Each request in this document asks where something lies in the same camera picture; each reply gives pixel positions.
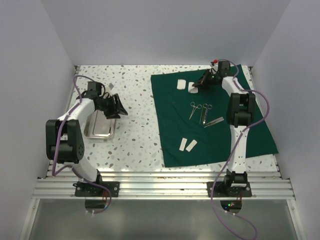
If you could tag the green surgical drape cloth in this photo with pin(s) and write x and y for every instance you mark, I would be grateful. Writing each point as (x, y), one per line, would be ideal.
(181, 116)

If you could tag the stainless steel tray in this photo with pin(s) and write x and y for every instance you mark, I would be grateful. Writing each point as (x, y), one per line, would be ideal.
(99, 127)

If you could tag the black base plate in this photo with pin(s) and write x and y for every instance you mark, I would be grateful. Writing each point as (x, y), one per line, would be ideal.
(88, 190)
(222, 191)

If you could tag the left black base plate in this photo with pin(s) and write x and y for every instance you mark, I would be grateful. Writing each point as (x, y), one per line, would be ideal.
(88, 190)

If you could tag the white gauze strip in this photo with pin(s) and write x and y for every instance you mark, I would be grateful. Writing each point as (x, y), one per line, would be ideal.
(183, 144)
(191, 145)

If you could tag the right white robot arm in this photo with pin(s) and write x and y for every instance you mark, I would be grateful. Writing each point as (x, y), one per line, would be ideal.
(240, 115)

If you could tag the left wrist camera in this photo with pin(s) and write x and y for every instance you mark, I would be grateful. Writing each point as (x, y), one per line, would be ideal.
(110, 86)

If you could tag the steel scissors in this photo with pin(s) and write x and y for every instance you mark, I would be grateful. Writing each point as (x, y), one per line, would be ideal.
(204, 112)

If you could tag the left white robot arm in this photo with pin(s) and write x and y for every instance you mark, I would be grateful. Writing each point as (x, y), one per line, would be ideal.
(64, 138)

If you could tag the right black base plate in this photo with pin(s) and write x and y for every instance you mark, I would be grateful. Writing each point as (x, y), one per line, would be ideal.
(222, 191)

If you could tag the steel tweezers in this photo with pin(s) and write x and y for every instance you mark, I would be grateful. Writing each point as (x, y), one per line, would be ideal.
(213, 122)

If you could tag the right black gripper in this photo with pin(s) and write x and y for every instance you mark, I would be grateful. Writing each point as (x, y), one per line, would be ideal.
(204, 81)

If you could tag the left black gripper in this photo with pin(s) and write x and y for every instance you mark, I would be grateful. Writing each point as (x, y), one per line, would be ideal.
(121, 110)

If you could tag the steel forceps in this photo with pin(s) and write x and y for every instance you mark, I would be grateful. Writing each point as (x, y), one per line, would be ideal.
(194, 108)

